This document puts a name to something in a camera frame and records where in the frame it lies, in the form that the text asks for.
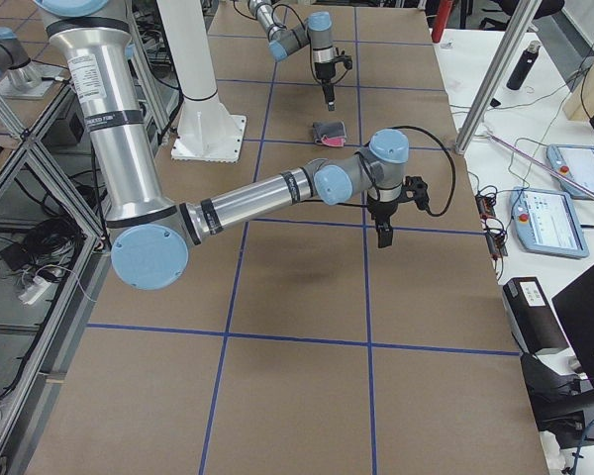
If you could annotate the white power strip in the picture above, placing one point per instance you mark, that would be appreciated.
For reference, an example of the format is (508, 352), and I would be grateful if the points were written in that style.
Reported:
(34, 291)

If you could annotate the neighbour robot base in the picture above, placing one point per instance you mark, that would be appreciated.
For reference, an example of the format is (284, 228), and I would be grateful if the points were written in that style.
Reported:
(20, 78)

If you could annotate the aluminium frame post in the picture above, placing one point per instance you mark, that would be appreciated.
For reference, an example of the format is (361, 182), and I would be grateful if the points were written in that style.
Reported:
(518, 25)

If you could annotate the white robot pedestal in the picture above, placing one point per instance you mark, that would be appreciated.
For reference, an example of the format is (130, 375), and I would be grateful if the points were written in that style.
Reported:
(206, 130)

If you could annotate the black water bottle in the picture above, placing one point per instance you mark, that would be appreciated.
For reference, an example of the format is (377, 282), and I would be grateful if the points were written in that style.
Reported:
(524, 66)

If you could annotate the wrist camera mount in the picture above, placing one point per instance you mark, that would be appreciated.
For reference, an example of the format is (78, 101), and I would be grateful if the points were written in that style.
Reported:
(344, 59)
(415, 189)

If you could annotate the wooden board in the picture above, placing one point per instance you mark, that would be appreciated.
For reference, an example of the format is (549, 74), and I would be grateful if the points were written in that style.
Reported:
(580, 105)

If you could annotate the near teach pendant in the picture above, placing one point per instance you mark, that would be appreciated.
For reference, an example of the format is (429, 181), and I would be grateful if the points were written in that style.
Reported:
(546, 223)

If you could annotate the black box with label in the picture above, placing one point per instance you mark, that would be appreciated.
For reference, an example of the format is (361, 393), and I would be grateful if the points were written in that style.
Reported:
(532, 320)

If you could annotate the far teach pendant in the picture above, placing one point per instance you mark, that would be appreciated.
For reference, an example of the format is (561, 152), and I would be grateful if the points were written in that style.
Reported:
(575, 162)

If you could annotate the teach pendant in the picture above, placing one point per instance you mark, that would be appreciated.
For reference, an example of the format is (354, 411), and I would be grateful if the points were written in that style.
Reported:
(546, 223)
(575, 162)

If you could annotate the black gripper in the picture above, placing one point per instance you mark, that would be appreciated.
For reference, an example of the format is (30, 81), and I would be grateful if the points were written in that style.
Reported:
(381, 212)
(324, 75)

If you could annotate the pink towel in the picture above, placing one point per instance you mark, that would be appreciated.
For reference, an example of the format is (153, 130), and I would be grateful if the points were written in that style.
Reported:
(330, 134)

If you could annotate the small circuit board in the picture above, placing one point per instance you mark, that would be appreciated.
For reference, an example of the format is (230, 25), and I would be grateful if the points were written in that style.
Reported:
(485, 206)

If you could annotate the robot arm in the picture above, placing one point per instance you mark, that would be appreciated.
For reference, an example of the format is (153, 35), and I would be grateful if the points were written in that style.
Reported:
(314, 33)
(152, 234)

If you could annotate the grey control box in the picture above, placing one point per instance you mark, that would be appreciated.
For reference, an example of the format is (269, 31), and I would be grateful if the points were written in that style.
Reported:
(68, 130)

